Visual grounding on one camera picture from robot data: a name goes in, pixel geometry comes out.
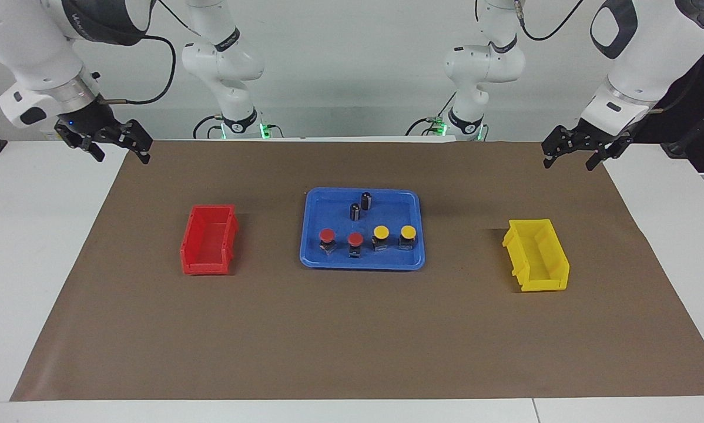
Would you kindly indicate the white wall socket box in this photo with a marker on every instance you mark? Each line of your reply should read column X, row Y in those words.
column 51, row 136

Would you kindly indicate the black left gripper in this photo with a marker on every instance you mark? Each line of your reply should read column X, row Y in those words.
column 599, row 138

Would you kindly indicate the brown paper mat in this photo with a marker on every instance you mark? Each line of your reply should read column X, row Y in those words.
column 352, row 335

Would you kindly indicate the yellow push button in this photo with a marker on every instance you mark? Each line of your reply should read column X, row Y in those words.
column 380, row 232
column 408, row 231

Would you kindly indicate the yellow plastic bin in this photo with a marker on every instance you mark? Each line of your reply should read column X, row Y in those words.
column 540, row 258

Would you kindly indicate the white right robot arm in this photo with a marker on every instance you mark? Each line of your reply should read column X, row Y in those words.
column 34, row 53

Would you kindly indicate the red push button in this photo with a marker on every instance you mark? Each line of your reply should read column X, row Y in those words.
column 355, row 239
column 327, row 236

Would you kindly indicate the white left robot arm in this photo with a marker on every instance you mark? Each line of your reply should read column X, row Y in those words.
column 646, row 64

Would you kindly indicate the red plastic bin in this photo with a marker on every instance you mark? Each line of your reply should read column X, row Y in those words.
column 208, row 244

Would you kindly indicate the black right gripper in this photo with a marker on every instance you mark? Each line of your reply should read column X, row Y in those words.
column 90, row 124

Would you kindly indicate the blue plastic tray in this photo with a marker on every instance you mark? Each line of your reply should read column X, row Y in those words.
column 331, row 214

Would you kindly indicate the black cylindrical capacitor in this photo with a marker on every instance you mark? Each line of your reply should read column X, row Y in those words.
column 355, row 212
column 366, row 201

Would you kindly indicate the black camera stand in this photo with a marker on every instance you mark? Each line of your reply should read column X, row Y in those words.
column 690, row 138

